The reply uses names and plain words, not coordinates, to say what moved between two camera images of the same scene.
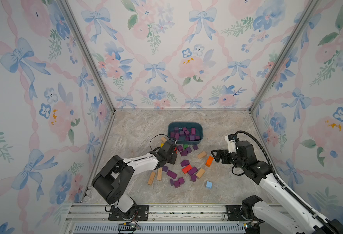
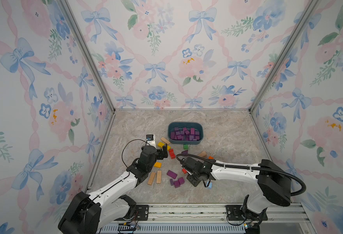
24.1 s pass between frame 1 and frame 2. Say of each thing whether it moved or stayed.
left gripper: moved
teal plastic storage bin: stayed
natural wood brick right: stayed
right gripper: moved
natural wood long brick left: stayed
